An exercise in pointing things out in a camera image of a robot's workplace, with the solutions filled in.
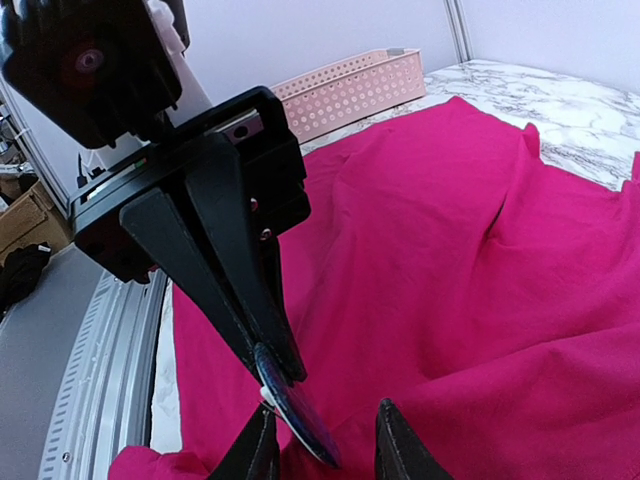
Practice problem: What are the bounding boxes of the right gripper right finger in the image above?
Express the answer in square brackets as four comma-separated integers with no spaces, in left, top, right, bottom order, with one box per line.
[375,398,452,480]

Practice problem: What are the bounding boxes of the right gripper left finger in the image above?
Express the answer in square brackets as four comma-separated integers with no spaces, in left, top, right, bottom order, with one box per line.
[208,403,280,480]

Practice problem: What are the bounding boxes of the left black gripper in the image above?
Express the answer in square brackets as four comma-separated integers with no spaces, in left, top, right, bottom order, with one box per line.
[70,87,311,384]

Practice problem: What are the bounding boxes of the blue round brooch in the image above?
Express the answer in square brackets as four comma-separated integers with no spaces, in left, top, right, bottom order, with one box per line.
[254,343,341,469]

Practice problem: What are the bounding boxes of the red t-shirt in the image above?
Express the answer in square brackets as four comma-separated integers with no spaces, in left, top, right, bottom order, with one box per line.
[107,94,640,480]

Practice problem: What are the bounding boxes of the cardboard box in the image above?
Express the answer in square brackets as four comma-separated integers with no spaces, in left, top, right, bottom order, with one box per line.
[1,181,72,262]

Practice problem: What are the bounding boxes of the pink plastic basket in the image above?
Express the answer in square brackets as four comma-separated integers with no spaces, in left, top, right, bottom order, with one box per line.
[271,48,426,143]

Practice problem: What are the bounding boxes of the black bag on floor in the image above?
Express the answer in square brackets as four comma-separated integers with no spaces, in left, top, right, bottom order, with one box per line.
[1,243,52,313]

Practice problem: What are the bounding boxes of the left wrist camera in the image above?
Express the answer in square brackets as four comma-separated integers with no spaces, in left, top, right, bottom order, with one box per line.
[0,0,216,174]

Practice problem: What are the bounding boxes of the aluminium front rail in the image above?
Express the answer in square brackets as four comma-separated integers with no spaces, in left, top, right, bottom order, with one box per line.
[38,272,167,479]

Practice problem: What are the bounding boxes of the left aluminium post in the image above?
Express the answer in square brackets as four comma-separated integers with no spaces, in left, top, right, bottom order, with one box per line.
[1,79,75,217]

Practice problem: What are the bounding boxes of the aluminium post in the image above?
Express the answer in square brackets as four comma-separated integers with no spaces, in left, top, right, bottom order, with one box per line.
[1,79,75,217]
[444,0,473,63]

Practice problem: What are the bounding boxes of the right aluminium post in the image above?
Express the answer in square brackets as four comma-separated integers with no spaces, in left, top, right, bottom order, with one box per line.
[444,0,473,63]

